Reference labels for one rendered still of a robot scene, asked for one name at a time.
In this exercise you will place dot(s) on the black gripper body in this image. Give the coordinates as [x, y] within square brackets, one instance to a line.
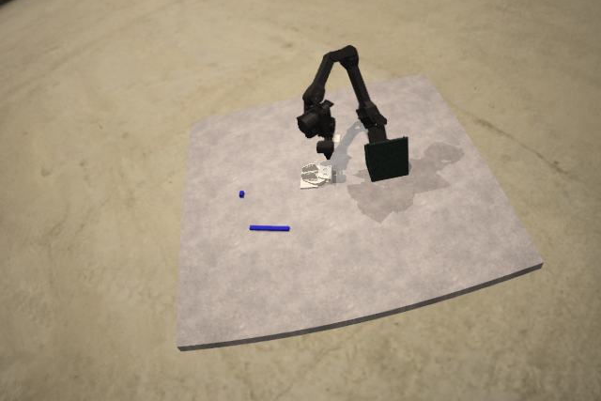
[326, 131]

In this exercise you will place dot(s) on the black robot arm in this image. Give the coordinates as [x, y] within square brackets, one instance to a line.
[315, 112]

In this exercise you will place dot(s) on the blue flat bar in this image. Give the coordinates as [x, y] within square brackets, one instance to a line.
[269, 227]

